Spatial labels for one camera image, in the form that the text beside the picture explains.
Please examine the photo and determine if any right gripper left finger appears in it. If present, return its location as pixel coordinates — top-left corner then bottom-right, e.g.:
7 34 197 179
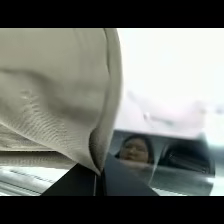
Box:
41 162 98 197

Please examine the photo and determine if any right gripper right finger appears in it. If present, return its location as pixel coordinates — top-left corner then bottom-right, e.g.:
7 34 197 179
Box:
100 152 160 197

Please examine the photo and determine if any brown garment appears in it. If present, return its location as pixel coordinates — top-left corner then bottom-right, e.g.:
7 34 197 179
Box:
0 28 125 176

